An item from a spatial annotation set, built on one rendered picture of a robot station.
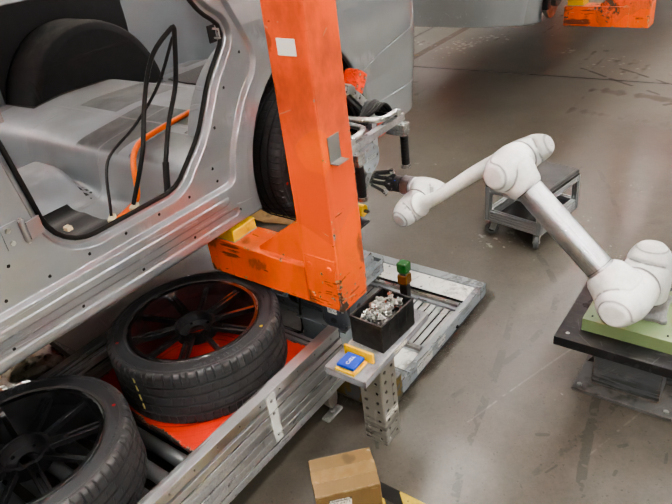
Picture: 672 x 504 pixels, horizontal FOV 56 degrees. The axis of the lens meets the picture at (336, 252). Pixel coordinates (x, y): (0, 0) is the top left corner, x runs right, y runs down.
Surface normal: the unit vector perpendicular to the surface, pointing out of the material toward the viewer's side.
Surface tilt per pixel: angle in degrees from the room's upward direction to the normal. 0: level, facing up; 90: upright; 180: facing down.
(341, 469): 0
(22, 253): 92
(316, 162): 90
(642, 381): 90
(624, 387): 90
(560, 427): 0
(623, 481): 0
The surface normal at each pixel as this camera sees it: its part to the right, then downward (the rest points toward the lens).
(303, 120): -0.59, 0.48
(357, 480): -0.11, -0.85
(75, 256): 0.80, 0.26
